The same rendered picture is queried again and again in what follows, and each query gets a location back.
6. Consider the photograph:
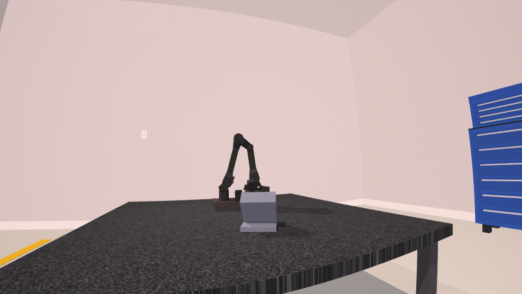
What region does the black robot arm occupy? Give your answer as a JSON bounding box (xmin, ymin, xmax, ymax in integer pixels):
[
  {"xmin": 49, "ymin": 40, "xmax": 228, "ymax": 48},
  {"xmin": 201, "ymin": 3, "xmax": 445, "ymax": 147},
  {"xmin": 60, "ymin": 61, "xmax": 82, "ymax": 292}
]
[{"xmin": 218, "ymin": 133, "xmax": 270, "ymax": 201}]

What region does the grey sloped panel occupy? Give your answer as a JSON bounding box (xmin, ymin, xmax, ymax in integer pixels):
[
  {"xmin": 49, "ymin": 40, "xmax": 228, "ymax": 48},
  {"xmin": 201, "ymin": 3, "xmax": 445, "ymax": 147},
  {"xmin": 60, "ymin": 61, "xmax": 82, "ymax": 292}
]
[{"xmin": 240, "ymin": 191, "xmax": 277, "ymax": 232}]

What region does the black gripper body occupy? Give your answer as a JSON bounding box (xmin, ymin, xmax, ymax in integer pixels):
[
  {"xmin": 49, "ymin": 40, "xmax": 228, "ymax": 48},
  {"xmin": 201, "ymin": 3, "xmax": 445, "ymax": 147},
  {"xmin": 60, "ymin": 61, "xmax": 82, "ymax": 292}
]
[{"xmin": 235, "ymin": 188, "xmax": 270, "ymax": 202}]

